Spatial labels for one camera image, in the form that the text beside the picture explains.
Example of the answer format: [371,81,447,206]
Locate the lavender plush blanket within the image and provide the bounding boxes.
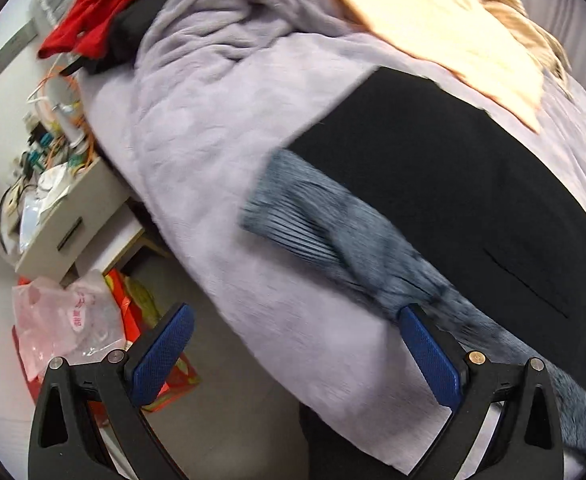
[80,0,586,476]

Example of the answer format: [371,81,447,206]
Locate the white plastic packet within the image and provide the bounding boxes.
[18,165,76,256]

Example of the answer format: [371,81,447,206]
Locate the orange t-shirt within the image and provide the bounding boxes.
[305,0,546,133]

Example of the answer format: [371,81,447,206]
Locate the grey wall panel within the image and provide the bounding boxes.
[0,24,40,77]

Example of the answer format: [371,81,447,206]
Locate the red gift bag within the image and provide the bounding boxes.
[12,267,201,413]

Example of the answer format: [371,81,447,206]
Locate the dark navy garment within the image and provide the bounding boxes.
[65,0,208,76]

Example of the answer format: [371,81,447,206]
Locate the translucent pink plastic bag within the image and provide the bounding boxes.
[13,269,126,381]

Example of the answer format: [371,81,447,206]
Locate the grey curtain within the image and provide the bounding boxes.
[538,0,586,111]

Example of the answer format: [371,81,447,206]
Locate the white nightstand with drawer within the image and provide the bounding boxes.
[15,155,146,286]

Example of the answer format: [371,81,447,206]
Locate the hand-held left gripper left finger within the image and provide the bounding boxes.
[29,303,196,480]

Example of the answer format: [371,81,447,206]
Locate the beige striped hoodie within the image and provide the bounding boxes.
[465,0,571,98]

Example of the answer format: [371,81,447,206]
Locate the black pants with grey lining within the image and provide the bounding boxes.
[239,66,586,463]

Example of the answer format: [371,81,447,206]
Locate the red garment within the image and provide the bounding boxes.
[38,0,184,60]

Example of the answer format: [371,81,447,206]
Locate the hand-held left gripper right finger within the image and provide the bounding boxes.
[398,304,566,480]

